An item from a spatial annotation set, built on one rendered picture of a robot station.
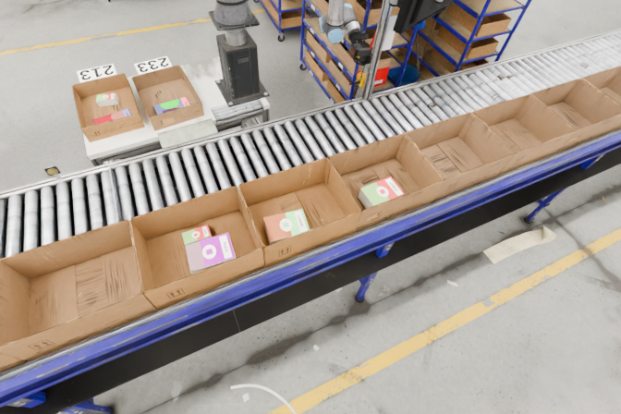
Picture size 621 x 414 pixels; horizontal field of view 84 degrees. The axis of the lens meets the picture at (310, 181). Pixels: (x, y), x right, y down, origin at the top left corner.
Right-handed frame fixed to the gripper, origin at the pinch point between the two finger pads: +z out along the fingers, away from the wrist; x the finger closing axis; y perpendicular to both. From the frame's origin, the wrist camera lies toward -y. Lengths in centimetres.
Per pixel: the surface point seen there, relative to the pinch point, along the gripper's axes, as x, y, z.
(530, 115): -59, -36, 63
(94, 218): 158, -1, 42
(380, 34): 1.9, -23.9, -3.3
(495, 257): -59, 27, 145
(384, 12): 2.1, -33.9, -9.3
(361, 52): 8.7, -12.6, -1.0
